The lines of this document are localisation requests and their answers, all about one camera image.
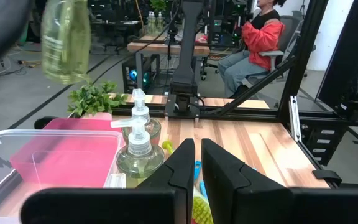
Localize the pink plastic bin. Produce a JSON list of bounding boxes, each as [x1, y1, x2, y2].
[[9, 117, 127, 189]]

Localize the black plastic clamp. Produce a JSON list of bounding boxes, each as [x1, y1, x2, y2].
[[311, 169, 343, 187]]

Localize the green potted plant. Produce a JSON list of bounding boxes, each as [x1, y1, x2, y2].
[[67, 80, 129, 121]]

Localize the clear plastic bin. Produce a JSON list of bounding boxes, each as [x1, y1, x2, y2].
[[0, 128, 126, 218]]

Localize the blue handled brush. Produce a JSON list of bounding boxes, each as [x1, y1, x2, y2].
[[193, 159, 210, 200]]

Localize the computer tower blue lights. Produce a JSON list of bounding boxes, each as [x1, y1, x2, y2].
[[121, 54, 162, 94]]

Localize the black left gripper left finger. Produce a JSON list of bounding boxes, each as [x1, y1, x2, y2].
[[20, 138, 196, 224]]

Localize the black server rack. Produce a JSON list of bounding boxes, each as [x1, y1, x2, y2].
[[209, 0, 250, 47]]

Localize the yellow-green dish brush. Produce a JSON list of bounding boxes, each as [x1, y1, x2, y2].
[[161, 139, 214, 224]]

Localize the grey office chair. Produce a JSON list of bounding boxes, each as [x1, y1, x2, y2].
[[242, 11, 317, 88]]

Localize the black equipment stand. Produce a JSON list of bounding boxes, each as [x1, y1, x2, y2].
[[315, 0, 358, 138]]

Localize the person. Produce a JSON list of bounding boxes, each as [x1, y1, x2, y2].
[[218, 0, 287, 99]]

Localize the green leafy plant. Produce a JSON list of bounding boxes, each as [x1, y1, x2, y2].
[[149, 0, 168, 13]]

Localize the wooden workshop table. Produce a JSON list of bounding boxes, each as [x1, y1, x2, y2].
[[126, 32, 211, 94]]

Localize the black drawer cabinet white labels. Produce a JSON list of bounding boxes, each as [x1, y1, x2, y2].
[[301, 123, 340, 166]]

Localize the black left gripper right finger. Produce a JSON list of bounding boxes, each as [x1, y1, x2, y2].
[[201, 138, 358, 224]]

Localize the black aluminium table frame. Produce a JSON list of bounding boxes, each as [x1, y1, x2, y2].
[[34, 0, 343, 189]]

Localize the silver aluminium bracket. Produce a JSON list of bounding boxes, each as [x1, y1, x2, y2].
[[288, 95, 302, 143]]

